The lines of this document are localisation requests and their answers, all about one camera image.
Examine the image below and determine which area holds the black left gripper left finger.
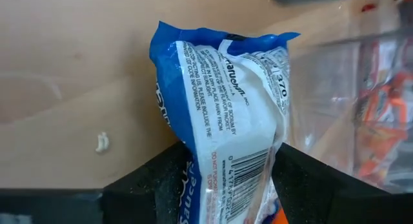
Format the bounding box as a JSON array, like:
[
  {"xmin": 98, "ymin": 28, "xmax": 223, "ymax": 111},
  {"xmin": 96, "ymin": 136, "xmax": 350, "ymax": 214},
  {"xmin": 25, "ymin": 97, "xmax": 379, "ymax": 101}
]
[{"xmin": 102, "ymin": 141, "xmax": 195, "ymax": 224}]

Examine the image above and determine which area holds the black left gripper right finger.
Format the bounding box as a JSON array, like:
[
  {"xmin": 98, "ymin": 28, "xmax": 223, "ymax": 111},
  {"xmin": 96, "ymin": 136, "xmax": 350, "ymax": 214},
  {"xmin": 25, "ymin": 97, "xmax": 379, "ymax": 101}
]
[{"xmin": 272, "ymin": 142, "xmax": 393, "ymax": 224}]

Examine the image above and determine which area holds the orange Maruchan ramen pack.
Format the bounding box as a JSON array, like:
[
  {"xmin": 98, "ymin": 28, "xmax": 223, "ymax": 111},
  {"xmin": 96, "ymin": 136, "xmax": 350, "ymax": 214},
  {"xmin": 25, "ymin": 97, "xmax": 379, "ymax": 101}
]
[{"xmin": 353, "ymin": 39, "xmax": 413, "ymax": 186}]

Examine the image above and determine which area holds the blue Maruchan ramen pack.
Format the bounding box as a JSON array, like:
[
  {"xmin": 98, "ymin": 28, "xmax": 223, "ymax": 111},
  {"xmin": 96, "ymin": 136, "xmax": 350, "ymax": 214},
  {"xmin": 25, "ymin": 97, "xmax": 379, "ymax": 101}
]
[{"xmin": 148, "ymin": 20, "xmax": 301, "ymax": 224}]

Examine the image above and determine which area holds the white noodle crumb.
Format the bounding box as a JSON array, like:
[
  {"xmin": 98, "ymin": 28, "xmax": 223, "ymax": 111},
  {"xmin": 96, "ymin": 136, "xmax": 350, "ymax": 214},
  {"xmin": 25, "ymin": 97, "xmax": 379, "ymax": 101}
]
[{"xmin": 95, "ymin": 131, "xmax": 110, "ymax": 154}]

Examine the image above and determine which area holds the clear plastic bin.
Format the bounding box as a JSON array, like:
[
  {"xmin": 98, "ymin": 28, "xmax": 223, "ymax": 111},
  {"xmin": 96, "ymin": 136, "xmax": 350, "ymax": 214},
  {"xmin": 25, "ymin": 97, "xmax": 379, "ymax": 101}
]
[{"xmin": 288, "ymin": 30, "xmax": 413, "ymax": 194}]

